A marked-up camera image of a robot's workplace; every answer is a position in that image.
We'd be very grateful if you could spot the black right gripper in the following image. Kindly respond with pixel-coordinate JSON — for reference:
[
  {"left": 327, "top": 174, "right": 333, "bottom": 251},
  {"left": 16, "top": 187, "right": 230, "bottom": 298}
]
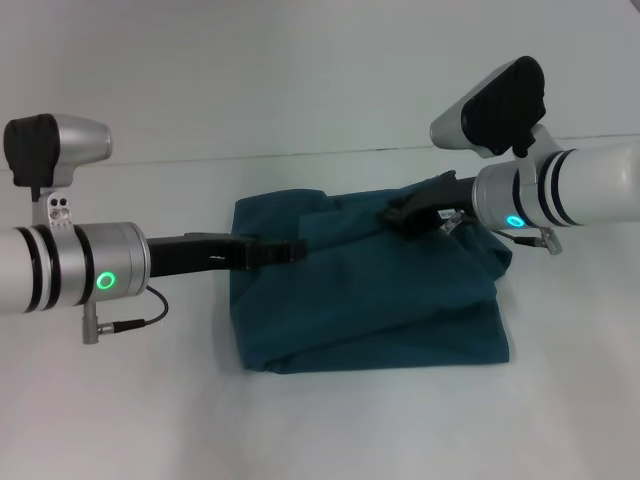
[{"left": 382, "top": 170, "right": 479, "bottom": 235}]

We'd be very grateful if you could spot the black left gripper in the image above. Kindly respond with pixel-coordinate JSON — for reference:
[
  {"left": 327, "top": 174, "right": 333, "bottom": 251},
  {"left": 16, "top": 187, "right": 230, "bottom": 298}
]
[{"left": 145, "top": 231, "right": 308, "bottom": 279}]

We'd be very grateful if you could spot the teal t-shirt with FREE print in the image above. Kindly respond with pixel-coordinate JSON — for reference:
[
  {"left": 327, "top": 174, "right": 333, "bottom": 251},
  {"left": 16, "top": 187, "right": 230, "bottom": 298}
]
[{"left": 233, "top": 174, "right": 515, "bottom": 376}]

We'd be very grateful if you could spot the left gripper cable with plug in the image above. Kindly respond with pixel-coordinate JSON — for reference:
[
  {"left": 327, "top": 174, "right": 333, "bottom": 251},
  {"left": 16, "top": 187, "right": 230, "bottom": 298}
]
[{"left": 80, "top": 284, "right": 170, "bottom": 346}]

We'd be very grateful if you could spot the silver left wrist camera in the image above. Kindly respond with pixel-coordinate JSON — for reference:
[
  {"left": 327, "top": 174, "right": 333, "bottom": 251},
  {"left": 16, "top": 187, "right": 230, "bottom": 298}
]
[{"left": 2, "top": 113, "right": 114, "bottom": 232}]

